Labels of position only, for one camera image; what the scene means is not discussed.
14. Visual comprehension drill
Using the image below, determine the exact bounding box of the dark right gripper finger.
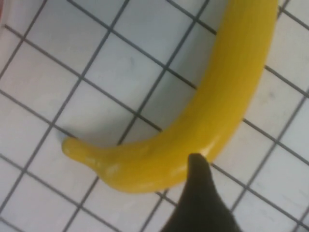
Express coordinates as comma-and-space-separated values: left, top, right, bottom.
161, 153, 242, 232

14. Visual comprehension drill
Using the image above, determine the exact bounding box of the yellow banana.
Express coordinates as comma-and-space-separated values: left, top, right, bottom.
61, 0, 280, 194

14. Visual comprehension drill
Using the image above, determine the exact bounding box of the white grid tablecloth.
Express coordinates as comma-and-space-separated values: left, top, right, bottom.
0, 0, 309, 232

